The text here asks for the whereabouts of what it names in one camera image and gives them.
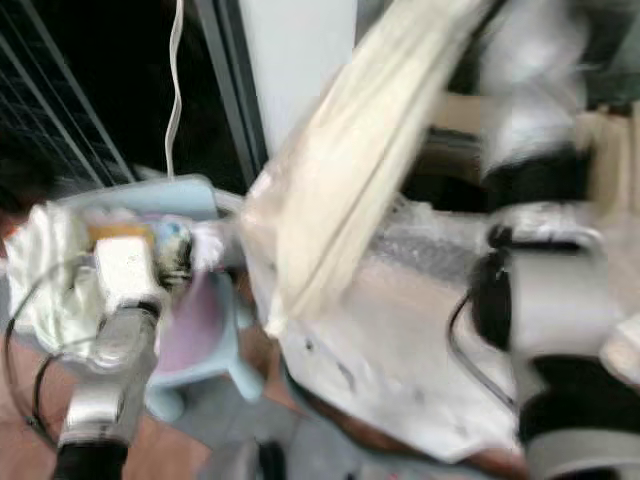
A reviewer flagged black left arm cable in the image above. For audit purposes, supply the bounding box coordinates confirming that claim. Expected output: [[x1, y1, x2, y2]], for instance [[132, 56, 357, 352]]
[[4, 258, 103, 443]]

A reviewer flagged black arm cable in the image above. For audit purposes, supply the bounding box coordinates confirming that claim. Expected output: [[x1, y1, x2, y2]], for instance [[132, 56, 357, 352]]
[[4, 258, 103, 443], [447, 288, 523, 413]]

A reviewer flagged orange garment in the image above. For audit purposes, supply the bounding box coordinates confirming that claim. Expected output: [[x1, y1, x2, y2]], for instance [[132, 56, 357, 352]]
[[87, 221, 153, 247]]

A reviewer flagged grey metal wire grid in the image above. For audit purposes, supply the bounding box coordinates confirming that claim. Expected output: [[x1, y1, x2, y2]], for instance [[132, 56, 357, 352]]
[[0, 0, 131, 186]]

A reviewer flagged white crumpled cloth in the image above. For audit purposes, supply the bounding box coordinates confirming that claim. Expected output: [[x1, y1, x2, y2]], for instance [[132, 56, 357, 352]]
[[23, 203, 113, 353]]

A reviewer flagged light grey garment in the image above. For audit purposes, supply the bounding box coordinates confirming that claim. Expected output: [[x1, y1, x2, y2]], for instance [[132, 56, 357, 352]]
[[476, 0, 595, 173]]

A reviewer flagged cream fabric garment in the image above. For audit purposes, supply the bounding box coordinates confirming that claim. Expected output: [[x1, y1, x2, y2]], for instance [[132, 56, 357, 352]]
[[244, 0, 503, 337]]

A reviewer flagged light blue plastic laundry basket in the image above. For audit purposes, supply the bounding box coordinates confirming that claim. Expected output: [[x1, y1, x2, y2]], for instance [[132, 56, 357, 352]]
[[58, 173, 267, 423]]

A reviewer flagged white hanging cable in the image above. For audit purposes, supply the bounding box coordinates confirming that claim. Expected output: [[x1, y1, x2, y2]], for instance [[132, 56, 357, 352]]
[[164, 0, 188, 179]]

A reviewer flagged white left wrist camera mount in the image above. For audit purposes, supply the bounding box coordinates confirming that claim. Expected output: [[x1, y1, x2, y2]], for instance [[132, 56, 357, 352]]
[[94, 236, 167, 314]]

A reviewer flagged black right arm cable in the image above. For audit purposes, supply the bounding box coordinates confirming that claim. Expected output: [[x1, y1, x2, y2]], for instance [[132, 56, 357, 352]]
[[447, 288, 523, 413]]

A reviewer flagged grey door frame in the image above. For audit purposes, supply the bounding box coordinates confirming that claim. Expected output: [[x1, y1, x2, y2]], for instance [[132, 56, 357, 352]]
[[192, 0, 273, 196]]

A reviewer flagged white buttoned garment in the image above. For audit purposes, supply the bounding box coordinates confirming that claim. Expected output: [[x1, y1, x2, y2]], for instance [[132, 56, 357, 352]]
[[248, 198, 533, 468]]

